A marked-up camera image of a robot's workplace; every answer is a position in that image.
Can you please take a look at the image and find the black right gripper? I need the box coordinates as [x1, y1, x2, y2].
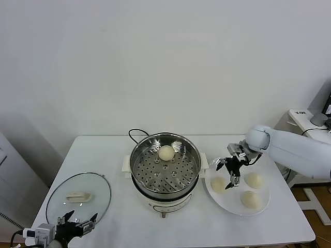
[216, 153, 249, 191]

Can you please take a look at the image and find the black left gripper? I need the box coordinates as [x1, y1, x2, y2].
[54, 209, 99, 243]

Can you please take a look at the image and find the white steamed baozi bun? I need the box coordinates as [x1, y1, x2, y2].
[240, 190, 261, 209]
[158, 145, 175, 161]
[210, 177, 226, 193]
[244, 172, 264, 189]

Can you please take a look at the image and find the round glass lid beige handle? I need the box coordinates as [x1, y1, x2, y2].
[46, 172, 112, 229]

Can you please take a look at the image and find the perforated stainless steel steamer basket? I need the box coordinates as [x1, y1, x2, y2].
[129, 132, 202, 195]

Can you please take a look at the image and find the white round plate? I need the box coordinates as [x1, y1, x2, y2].
[204, 156, 272, 216]

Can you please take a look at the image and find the white cabinet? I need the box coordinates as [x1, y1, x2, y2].
[0, 133, 50, 233]

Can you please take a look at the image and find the white side desk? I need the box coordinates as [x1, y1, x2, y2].
[274, 108, 331, 225]

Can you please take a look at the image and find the grey rounded desk object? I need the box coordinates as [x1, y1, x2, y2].
[310, 112, 328, 127]

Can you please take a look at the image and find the grey computer monitor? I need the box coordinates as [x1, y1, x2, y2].
[307, 79, 331, 130]

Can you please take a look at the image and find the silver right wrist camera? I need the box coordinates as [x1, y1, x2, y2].
[227, 143, 244, 157]

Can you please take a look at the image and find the black left camera cable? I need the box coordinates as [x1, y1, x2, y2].
[10, 231, 25, 248]

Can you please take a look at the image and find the black cooker power cord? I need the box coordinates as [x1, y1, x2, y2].
[128, 129, 151, 145]

